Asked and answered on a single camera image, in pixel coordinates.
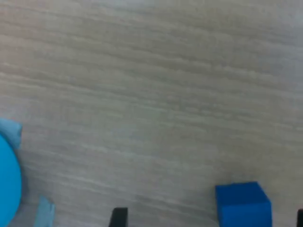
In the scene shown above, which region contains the blue cube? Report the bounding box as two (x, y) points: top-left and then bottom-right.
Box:
(214, 181), (272, 227)

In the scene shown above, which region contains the blue plastic cup bin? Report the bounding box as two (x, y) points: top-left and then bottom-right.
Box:
(0, 132), (23, 227)

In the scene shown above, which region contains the light blue tape piece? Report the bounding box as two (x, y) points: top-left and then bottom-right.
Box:
(34, 195), (56, 227)

